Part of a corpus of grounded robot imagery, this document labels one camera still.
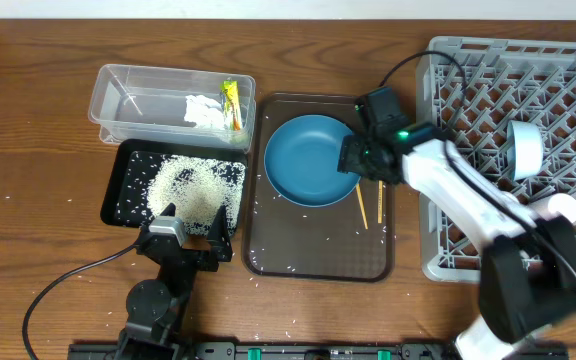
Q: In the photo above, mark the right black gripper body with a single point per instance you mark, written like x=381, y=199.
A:
x=358, y=156

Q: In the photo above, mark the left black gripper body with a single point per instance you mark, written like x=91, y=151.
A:
x=198, y=264

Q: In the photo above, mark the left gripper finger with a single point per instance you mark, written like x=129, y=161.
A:
x=169, y=210
x=218, y=236

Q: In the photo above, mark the dark blue plate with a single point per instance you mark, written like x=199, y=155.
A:
x=301, y=159

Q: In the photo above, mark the white napkin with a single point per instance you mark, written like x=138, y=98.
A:
x=204, y=112

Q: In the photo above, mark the green yellow snack wrapper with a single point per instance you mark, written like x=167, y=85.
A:
x=231, y=104

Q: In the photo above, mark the light blue bowl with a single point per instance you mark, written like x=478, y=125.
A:
x=525, y=152

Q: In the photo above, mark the white cup green inside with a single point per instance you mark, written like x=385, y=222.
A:
x=559, y=204

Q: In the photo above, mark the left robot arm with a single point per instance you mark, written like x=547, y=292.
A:
x=156, y=307

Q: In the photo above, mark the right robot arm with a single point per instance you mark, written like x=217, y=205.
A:
x=528, y=260

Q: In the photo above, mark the grey dishwasher rack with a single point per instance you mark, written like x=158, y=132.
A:
x=474, y=87

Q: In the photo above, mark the right wooden chopstick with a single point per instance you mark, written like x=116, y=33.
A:
x=380, y=202

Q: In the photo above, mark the wooden chopstick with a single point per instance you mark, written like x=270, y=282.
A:
x=380, y=202
x=361, y=206

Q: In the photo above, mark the left wooden chopstick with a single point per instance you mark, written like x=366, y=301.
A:
x=361, y=206

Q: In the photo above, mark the white rice pile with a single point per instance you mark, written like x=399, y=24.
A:
x=197, y=187

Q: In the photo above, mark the black plastic tray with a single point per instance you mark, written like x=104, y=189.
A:
x=132, y=145

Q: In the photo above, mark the brown serving tray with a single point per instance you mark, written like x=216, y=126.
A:
x=281, y=238

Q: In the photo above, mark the clear plastic bin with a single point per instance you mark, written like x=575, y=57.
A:
x=148, y=103

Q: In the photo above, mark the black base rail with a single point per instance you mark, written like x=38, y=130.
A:
x=230, y=351

